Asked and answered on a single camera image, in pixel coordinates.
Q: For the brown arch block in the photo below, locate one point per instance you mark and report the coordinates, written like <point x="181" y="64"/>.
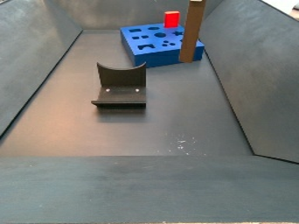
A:
<point x="191" y="29"/>

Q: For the dark grey curved fixture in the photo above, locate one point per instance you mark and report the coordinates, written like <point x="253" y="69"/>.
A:
<point x="122" y="87"/>

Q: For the blue foam shape-sorter board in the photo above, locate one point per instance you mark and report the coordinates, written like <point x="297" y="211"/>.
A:
<point x="151" y="44"/>

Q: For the red block with tan top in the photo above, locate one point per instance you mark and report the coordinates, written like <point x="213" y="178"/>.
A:
<point x="171" y="19"/>

